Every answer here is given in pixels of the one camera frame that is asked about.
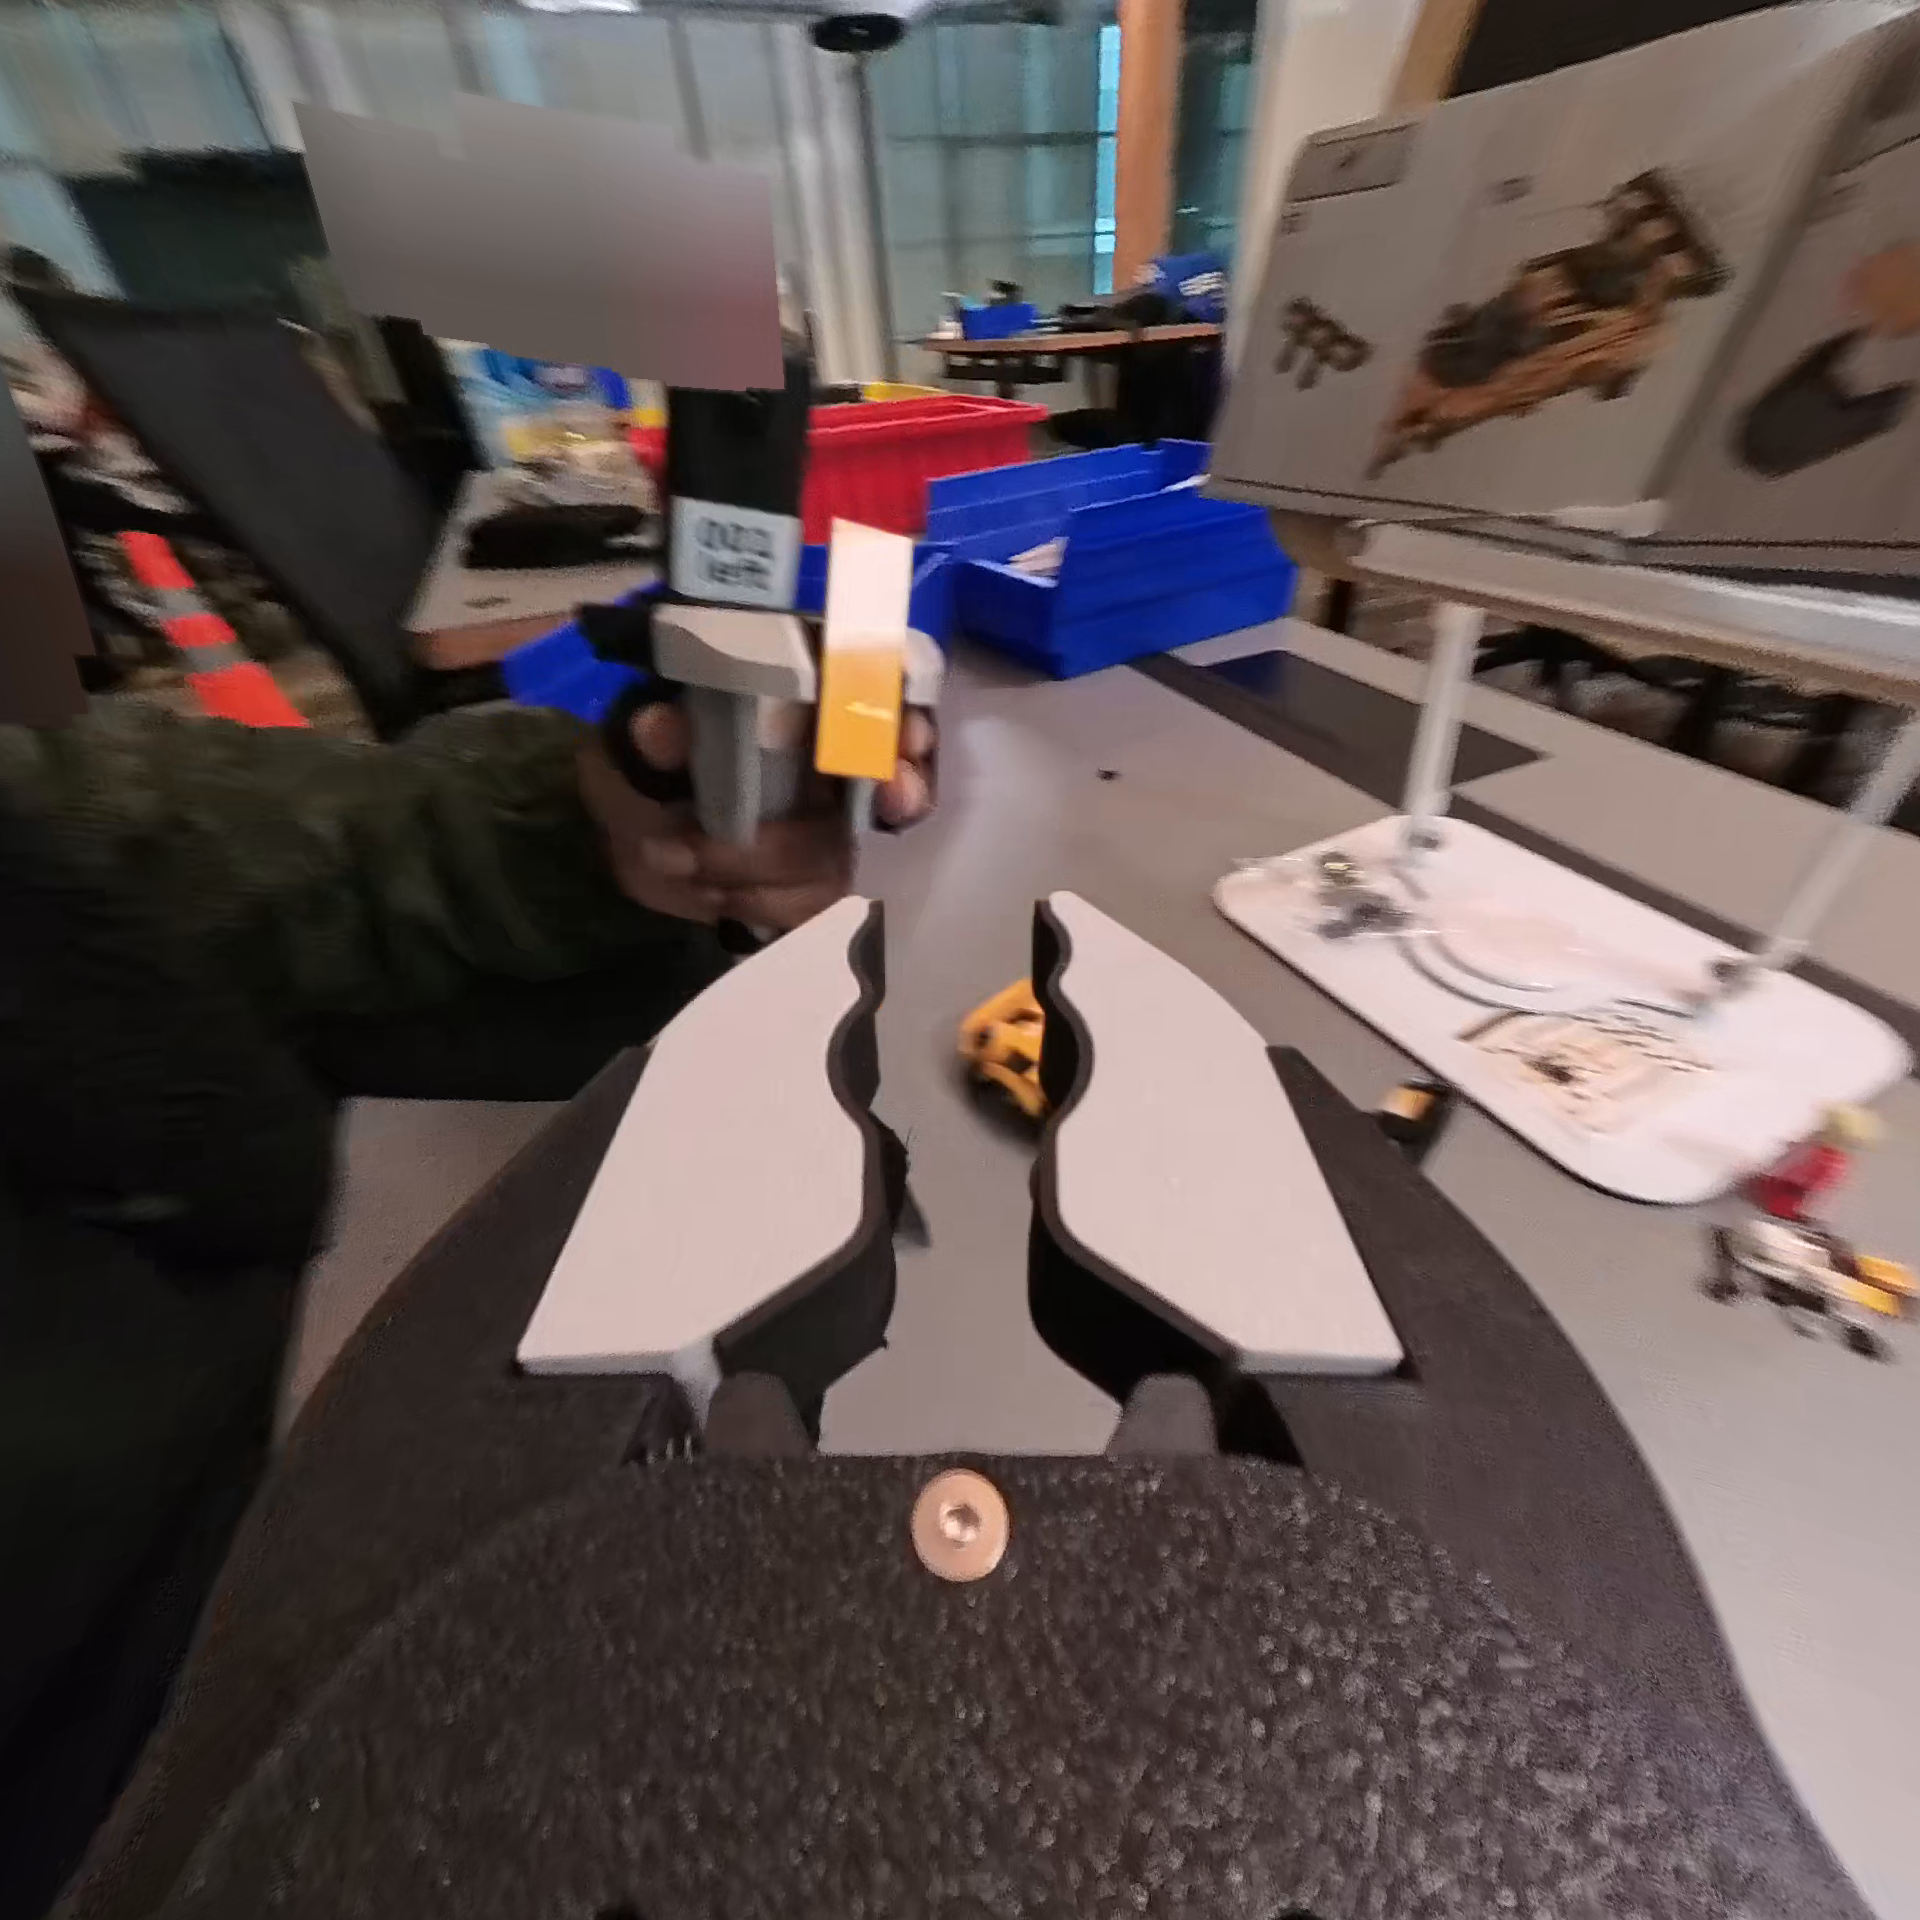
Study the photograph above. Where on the small orange lego piece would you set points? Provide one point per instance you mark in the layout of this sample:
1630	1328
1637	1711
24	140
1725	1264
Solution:
1874	1288

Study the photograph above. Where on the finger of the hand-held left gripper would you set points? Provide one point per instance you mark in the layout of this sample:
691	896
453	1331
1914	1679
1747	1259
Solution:
735	652
922	672

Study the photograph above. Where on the white book stand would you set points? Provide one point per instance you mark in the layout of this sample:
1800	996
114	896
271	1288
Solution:
1575	1051

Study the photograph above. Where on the orange traffic cone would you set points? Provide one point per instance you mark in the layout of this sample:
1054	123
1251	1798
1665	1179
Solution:
211	645

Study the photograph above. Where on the red lego minifigure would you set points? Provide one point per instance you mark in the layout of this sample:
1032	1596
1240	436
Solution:
1800	1179

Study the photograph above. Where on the plastic bag of lego parts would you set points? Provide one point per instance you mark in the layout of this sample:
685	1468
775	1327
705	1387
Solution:
1350	892

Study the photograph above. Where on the person's left forearm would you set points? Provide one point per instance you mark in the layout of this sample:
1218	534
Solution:
301	870

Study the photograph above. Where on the white lego helmet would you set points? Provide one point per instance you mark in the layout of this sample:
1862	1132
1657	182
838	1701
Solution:
1778	1259

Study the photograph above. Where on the lego sticker sheet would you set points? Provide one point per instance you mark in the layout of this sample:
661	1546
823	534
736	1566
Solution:
1589	1060

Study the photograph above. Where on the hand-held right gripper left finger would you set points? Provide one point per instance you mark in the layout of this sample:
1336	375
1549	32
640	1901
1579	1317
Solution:
720	1184

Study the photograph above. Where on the yellow lego tile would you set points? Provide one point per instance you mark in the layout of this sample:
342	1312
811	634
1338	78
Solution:
863	661

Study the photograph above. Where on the red storage bin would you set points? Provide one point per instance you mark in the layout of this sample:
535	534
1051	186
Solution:
915	466

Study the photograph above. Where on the lego instruction booklet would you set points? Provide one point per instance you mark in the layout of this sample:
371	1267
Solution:
1501	300

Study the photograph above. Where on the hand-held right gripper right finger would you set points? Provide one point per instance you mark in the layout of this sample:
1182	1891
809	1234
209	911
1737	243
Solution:
1215	1184

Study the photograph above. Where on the black floor lamp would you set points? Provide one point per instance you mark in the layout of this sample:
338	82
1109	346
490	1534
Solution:
870	182

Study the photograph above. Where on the black ribbed object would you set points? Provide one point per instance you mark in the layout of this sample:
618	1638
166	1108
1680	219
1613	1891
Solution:
557	539

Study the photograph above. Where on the black office chair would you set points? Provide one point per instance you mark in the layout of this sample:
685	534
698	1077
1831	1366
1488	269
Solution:
255	452

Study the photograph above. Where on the person's left hand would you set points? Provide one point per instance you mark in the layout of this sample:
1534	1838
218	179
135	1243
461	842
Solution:
720	885

